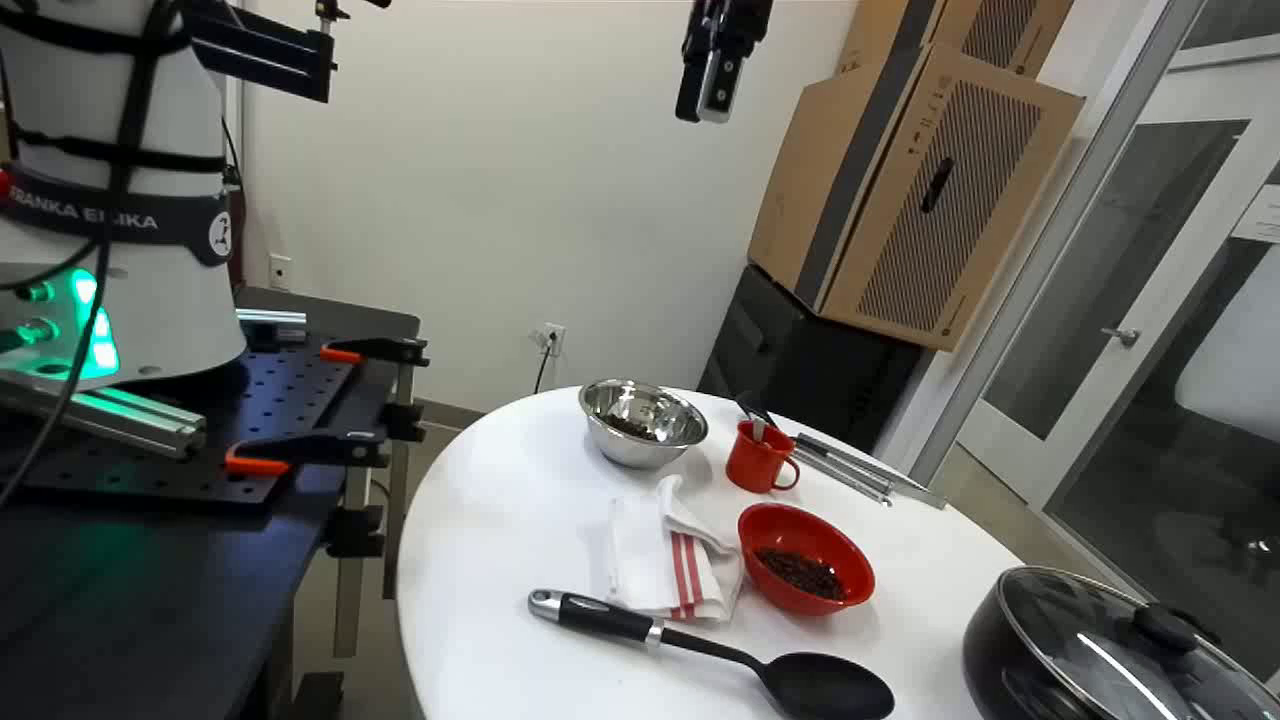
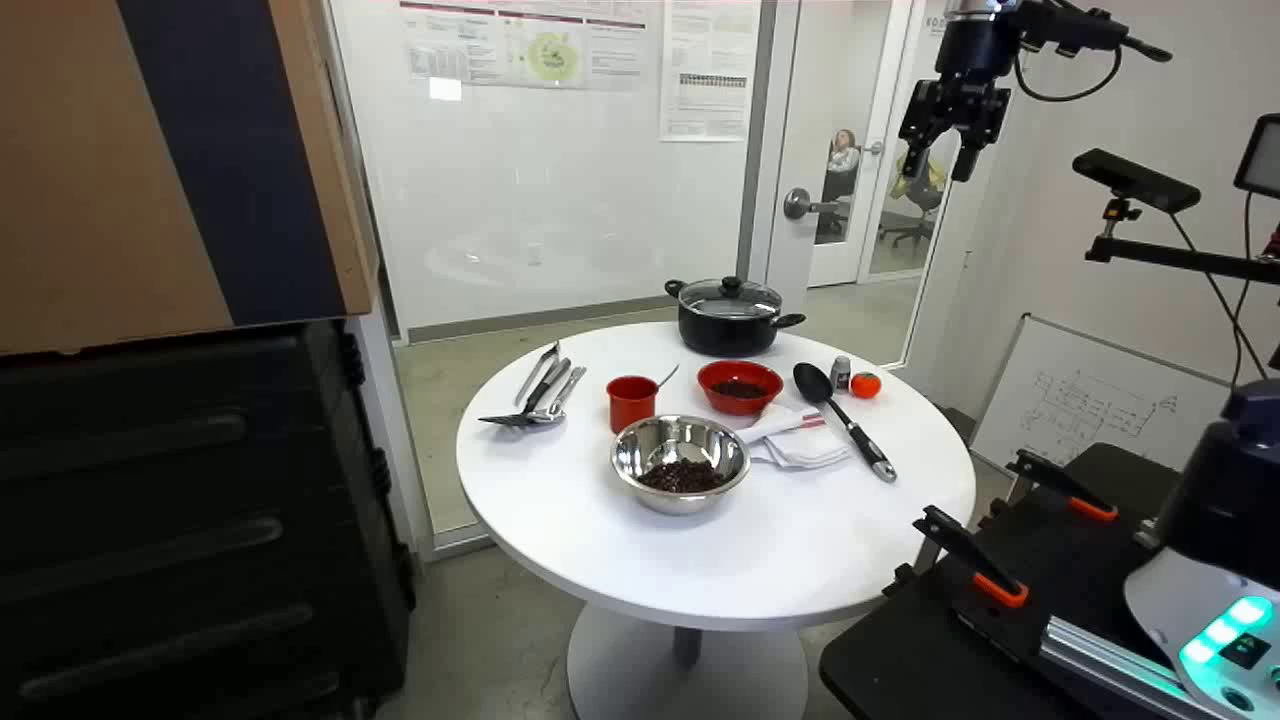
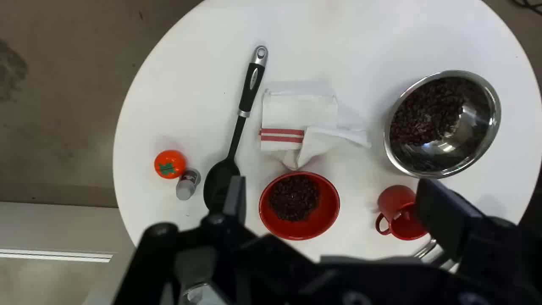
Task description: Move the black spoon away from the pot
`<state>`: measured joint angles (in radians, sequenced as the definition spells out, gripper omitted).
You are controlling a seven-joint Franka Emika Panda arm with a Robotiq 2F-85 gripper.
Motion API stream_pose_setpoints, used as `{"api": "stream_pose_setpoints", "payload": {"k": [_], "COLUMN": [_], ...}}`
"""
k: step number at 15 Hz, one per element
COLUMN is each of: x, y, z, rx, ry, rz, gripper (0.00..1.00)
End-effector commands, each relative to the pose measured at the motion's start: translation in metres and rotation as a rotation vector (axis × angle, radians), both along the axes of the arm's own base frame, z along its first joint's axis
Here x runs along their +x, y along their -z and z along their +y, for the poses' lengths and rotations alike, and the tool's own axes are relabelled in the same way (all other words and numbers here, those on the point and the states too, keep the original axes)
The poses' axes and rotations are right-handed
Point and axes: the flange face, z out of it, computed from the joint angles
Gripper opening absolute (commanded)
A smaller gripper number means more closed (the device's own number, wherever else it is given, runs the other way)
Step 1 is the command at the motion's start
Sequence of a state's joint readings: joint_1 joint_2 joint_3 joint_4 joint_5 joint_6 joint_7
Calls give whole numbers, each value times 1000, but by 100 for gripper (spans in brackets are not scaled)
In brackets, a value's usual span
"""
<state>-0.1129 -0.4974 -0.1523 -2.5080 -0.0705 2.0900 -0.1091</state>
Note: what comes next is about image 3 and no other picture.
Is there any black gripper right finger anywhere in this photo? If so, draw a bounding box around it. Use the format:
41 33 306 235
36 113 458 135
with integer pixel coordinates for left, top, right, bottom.
417 177 542 305

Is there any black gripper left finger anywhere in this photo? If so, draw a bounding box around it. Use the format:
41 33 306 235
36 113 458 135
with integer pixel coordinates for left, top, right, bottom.
116 174 307 305

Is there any black spoon with silver end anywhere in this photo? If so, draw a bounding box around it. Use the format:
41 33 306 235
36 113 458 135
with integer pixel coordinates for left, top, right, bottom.
202 43 270 214

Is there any silver cutlery piece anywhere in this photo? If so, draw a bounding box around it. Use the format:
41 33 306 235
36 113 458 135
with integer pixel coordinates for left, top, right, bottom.
414 238 441 262

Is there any small silver shaker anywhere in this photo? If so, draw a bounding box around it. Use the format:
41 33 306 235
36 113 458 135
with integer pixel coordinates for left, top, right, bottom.
175 167 204 201

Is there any dark beans pile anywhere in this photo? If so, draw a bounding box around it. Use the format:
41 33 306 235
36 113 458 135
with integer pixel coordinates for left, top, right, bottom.
390 76 488 148
267 174 322 221

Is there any red cup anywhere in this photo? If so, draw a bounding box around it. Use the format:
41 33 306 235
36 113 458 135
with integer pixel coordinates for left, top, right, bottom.
375 182 431 242

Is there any orange toy tomato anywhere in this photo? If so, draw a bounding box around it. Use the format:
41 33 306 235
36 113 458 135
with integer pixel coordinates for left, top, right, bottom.
153 147 189 181

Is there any steel mixing bowl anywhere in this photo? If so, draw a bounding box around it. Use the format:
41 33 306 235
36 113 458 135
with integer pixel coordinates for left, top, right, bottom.
383 69 504 179

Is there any red bowl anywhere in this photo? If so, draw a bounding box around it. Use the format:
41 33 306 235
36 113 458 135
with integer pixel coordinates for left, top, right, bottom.
258 169 343 242

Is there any white cloth with red stripes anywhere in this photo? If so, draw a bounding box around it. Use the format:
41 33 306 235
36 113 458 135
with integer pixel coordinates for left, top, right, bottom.
258 79 373 170

